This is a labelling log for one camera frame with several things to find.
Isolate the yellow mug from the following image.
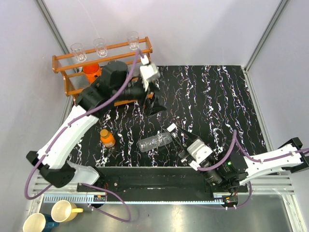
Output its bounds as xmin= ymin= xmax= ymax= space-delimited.
xmin=51 ymin=200 xmax=84 ymax=223

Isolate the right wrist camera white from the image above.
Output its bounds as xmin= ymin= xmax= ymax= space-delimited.
xmin=186 ymin=139 xmax=213 ymax=171

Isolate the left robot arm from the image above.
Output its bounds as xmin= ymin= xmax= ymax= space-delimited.
xmin=26 ymin=59 xmax=165 ymax=191

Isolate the small white bottle cap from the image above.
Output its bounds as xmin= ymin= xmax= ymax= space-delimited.
xmin=167 ymin=123 xmax=177 ymax=132

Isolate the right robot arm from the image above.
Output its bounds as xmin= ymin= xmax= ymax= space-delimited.
xmin=167 ymin=124 xmax=309 ymax=193

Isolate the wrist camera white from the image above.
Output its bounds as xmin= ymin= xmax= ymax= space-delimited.
xmin=186 ymin=139 xmax=213 ymax=171
xmin=140 ymin=56 xmax=160 ymax=92

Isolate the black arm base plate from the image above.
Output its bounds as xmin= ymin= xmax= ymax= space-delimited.
xmin=77 ymin=167 xmax=248 ymax=200

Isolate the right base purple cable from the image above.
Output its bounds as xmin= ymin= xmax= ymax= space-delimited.
xmin=200 ymin=181 xmax=253 ymax=210

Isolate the clear plastic bottle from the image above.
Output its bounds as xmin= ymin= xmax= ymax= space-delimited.
xmin=138 ymin=132 xmax=172 ymax=152

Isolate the orange mug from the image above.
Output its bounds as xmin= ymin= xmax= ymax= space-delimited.
xmin=82 ymin=63 xmax=101 ymax=84

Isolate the aluminium front rail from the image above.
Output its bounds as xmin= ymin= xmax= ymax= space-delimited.
xmin=28 ymin=174 xmax=309 ymax=232

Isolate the orange wooden shelf rack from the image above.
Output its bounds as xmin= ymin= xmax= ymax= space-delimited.
xmin=52 ymin=37 xmax=153 ymax=110

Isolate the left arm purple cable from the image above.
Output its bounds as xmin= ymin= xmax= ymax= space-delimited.
xmin=25 ymin=49 xmax=145 ymax=200

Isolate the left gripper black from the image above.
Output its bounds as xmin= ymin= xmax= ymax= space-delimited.
xmin=113 ymin=77 xmax=167 ymax=115

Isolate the left clear glass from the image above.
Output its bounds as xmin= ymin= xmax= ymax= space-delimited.
xmin=70 ymin=43 xmax=86 ymax=62

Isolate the orange bottle cap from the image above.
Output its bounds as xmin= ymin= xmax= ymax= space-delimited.
xmin=100 ymin=129 xmax=109 ymax=138

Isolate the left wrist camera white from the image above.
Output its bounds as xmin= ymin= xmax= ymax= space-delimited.
xmin=140 ymin=56 xmax=160 ymax=92

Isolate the middle clear glass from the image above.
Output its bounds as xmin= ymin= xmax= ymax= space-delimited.
xmin=93 ymin=38 xmax=107 ymax=58

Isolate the right corner aluminium post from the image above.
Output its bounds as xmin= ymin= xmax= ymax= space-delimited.
xmin=244 ymin=0 xmax=290 ymax=72

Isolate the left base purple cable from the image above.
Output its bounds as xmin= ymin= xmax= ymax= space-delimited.
xmin=82 ymin=183 xmax=132 ymax=223

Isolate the right clear glass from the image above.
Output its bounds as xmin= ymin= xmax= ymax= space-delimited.
xmin=127 ymin=31 xmax=140 ymax=50

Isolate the corner aluminium post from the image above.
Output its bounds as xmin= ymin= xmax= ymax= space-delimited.
xmin=244 ymin=0 xmax=290 ymax=72
xmin=35 ymin=0 xmax=70 ymax=54

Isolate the cream blue mug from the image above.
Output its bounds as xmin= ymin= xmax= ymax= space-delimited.
xmin=22 ymin=213 xmax=59 ymax=232

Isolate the grey slotted cable duct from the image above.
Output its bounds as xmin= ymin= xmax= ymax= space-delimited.
xmin=43 ymin=193 xmax=223 ymax=205

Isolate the clear glass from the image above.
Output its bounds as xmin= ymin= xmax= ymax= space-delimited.
xmin=70 ymin=43 xmax=86 ymax=62
xmin=127 ymin=31 xmax=140 ymax=50
xmin=93 ymin=38 xmax=107 ymax=58

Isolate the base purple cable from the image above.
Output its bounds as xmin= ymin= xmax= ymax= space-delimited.
xmin=82 ymin=183 xmax=132 ymax=223
xmin=200 ymin=181 xmax=253 ymax=210

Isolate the orange juice bottle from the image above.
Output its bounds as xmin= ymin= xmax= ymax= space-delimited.
xmin=100 ymin=131 xmax=116 ymax=148

